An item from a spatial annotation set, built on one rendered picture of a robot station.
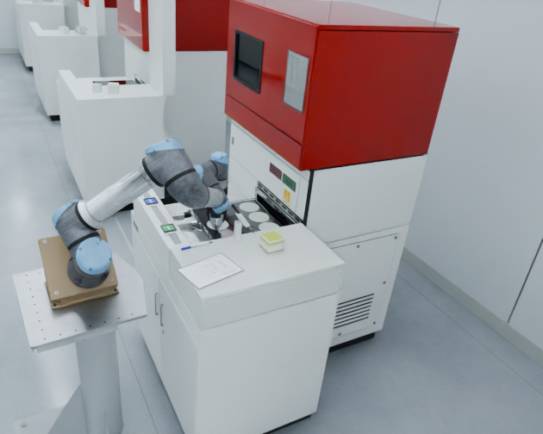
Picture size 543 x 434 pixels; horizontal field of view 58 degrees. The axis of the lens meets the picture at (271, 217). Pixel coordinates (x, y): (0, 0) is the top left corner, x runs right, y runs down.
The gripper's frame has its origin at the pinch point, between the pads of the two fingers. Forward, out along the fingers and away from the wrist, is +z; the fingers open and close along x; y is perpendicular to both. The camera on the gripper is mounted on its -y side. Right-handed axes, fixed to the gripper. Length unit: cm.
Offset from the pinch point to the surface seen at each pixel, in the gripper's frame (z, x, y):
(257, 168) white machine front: -12.3, -14.8, 44.2
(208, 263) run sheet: -5.5, -1.7, -35.8
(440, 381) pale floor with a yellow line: 91, -129, 11
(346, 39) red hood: -85, -46, 9
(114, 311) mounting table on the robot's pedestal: 9, 30, -51
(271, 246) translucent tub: -9.4, -25.6, -25.8
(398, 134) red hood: -43, -79, 28
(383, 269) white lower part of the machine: 36, -89, 34
